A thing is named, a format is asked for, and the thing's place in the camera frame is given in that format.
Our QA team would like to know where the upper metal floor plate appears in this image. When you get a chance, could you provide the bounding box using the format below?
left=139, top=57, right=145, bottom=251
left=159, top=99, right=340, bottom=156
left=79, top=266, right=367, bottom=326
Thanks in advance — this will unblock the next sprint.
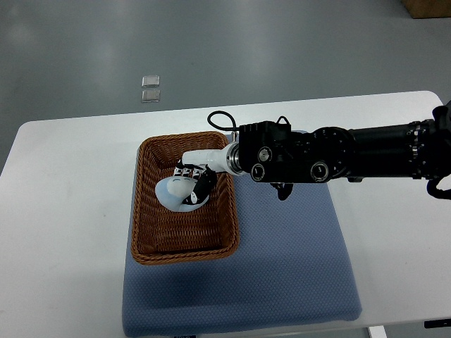
left=142, top=75, right=160, bottom=87

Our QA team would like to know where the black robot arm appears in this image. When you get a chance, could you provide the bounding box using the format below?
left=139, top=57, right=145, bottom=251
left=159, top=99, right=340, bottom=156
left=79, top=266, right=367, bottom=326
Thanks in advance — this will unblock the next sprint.
left=229, top=104, right=450, bottom=200

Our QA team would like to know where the brown cardboard box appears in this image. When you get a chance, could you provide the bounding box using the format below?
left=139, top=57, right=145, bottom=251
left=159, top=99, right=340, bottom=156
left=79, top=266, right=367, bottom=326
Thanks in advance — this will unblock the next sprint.
left=401, top=0, right=450, bottom=19

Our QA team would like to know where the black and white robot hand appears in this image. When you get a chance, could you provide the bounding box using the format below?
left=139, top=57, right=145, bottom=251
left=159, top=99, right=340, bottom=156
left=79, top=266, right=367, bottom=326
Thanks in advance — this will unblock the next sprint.
left=173, top=142, right=244, bottom=198

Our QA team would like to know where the brown wicker basket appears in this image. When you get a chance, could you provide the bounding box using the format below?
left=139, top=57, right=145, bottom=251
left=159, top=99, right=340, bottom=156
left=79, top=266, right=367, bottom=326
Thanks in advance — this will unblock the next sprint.
left=130, top=131, right=240, bottom=265

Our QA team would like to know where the white table leg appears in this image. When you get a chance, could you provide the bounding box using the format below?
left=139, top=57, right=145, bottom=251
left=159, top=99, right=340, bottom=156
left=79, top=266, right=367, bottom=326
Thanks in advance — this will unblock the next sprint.
left=367, top=325, right=388, bottom=338

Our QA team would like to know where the blue quilted mat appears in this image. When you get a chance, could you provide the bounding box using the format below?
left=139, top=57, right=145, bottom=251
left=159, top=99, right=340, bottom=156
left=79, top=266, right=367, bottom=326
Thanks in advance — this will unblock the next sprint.
left=121, top=130, right=363, bottom=338

